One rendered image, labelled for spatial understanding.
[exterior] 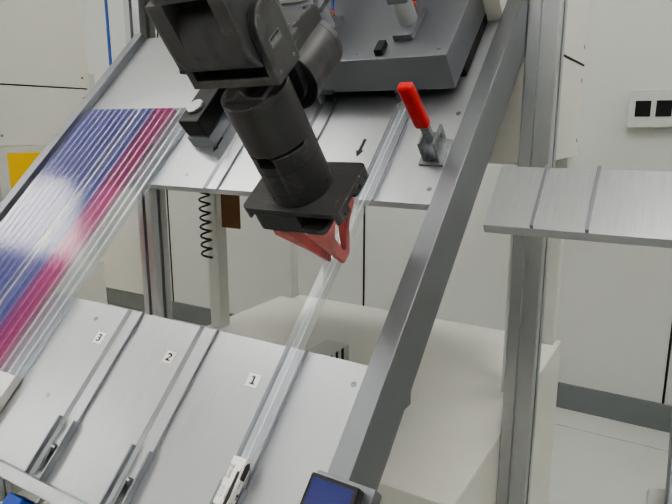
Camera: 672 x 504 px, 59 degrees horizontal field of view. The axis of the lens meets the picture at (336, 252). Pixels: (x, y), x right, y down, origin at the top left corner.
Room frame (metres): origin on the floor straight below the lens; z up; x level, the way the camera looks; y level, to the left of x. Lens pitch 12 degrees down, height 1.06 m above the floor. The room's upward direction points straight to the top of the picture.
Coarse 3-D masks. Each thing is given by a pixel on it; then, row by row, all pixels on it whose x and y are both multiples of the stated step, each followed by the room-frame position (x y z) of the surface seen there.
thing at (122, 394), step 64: (64, 320) 0.67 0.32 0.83; (128, 320) 0.63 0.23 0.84; (64, 384) 0.60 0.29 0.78; (128, 384) 0.57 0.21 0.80; (192, 384) 0.54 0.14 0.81; (256, 384) 0.51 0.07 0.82; (320, 384) 0.49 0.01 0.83; (0, 448) 0.57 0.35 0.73; (64, 448) 0.54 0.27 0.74; (128, 448) 0.51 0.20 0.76; (192, 448) 0.49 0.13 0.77; (320, 448) 0.45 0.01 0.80
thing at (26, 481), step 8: (0, 464) 0.52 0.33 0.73; (8, 464) 0.53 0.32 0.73; (0, 472) 0.52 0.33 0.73; (8, 472) 0.51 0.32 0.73; (16, 472) 0.51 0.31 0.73; (24, 472) 0.52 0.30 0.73; (8, 480) 0.51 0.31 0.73; (16, 480) 0.50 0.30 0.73; (24, 480) 0.50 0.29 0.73; (32, 480) 0.50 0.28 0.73; (40, 480) 0.50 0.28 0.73; (24, 488) 0.49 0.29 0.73; (32, 488) 0.49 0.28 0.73; (40, 488) 0.49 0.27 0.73; (48, 488) 0.48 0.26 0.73; (56, 488) 0.49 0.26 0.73; (40, 496) 0.48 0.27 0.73; (48, 496) 0.48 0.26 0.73; (56, 496) 0.48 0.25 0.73; (64, 496) 0.47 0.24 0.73; (72, 496) 0.48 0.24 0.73
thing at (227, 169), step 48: (144, 48) 1.11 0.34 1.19; (480, 48) 0.75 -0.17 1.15; (144, 96) 0.99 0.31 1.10; (192, 96) 0.93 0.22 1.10; (384, 96) 0.75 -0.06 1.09; (432, 96) 0.72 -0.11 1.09; (240, 144) 0.79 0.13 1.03; (336, 144) 0.72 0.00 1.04; (240, 192) 0.73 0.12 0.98; (384, 192) 0.63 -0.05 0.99; (432, 192) 0.61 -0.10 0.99
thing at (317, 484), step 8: (312, 480) 0.38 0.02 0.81; (320, 480) 0.38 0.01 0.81; (312, 488) 0.38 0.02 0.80; (320, 488) 0.38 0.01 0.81; (328, 488) 0.38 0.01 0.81; (336, 488) 0.37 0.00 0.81; (344, 488) 0.37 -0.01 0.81; (312, 496) 0.38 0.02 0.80; (320, 496) 0.37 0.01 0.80; (328, 496) 0.37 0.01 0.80; (336, 496) 0.37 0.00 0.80; (344, 496) 0.37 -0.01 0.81; (352, 496) 0.37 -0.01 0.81
